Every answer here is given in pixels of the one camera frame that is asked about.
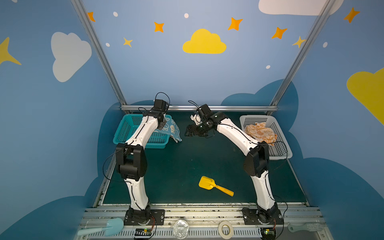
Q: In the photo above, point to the aluminium frame right post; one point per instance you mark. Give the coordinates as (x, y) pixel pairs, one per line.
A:
(304, 50)

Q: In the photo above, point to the circuit board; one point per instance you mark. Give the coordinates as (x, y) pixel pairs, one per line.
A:
(142, 234)
(268, 234)

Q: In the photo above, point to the yellow toy shovel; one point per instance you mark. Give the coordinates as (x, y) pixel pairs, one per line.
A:
(209, 184)

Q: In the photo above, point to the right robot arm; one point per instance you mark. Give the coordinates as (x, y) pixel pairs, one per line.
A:
(256, 163)

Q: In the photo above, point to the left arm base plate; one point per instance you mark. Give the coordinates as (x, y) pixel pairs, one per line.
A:
(145, 217)

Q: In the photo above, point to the aluminium front rail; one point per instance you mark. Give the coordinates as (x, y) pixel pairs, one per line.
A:
(204, 219)

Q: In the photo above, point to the grey plastic basket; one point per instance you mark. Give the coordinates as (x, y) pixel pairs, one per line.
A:
(281, 149)

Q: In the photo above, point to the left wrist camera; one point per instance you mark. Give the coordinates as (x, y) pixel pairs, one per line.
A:
(160, 105)

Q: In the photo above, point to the clear round lid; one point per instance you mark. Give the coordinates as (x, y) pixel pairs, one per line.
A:
(181, 229)

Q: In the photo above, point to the white tape roll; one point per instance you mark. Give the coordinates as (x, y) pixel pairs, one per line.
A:
(225, 230)

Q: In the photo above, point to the right circuit board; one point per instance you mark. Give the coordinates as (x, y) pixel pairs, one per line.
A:
(268, 234)

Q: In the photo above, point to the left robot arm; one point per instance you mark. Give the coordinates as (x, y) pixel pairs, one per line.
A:
(131, 163)

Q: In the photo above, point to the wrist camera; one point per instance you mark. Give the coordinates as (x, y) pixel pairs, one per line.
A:
(160, 105)
(202, 112)

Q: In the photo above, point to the aluminium frame left post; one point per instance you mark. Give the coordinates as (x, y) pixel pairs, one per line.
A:
(88, 26)

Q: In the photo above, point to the left circuit board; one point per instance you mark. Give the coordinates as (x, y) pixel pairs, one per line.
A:
(142, 234)

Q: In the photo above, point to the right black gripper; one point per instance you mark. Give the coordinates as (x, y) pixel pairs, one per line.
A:
(195, 129)

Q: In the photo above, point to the grey-green brush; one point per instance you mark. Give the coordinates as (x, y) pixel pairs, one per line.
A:
(309, 227)

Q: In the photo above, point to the aluminium frame post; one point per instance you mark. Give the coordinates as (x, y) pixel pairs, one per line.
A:
(88, 26)
(304, 50)

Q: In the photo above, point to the blue bunny towel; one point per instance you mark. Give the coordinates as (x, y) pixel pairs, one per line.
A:
(172, 129)

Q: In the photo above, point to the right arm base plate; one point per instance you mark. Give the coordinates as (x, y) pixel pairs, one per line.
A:
(261, 217)

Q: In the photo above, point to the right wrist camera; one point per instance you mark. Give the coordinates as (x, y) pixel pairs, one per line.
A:
(202, 112)

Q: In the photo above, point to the orange patterned towel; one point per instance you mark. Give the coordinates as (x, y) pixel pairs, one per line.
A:
(261, 133)

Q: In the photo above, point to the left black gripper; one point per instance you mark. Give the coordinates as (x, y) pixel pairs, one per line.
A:
(162, 120)

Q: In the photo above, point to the aluminium frame back rail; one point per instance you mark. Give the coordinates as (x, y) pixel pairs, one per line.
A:
(188, 108)

